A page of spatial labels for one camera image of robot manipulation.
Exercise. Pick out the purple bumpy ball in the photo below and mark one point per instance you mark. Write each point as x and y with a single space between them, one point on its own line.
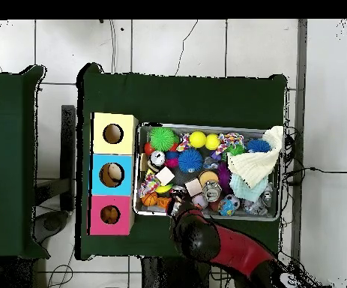
224 177

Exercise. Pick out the tan plush toy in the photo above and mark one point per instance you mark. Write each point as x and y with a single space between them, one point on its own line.
110 214

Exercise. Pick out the dark green table cloth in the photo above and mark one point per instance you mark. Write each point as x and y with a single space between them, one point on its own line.
176 99
14 180

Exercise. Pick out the light blue cloth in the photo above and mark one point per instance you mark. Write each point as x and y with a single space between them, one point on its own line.
246 192

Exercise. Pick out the cream knitted cloth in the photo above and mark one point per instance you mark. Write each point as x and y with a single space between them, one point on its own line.
254 168

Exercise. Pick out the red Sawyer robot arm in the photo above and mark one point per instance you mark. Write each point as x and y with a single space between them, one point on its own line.
239 252

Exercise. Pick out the yellow ball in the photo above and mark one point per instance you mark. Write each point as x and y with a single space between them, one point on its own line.
197 139

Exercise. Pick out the silver drink can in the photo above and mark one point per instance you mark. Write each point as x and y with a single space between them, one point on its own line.
157 159

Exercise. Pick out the green spiky toy with eyes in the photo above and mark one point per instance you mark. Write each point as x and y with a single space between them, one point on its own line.
236 150

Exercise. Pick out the wooden box with three holes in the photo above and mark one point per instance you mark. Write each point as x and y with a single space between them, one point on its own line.
123 180

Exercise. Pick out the clear mesh bin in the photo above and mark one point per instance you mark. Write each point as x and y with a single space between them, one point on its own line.
260 217

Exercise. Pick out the colourful patterned cloth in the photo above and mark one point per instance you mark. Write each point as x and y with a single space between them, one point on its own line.
228 141

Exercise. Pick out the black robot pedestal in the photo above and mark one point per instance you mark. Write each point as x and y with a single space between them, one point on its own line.
161 276

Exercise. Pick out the small globe ball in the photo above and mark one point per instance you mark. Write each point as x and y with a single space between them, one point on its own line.
226 207

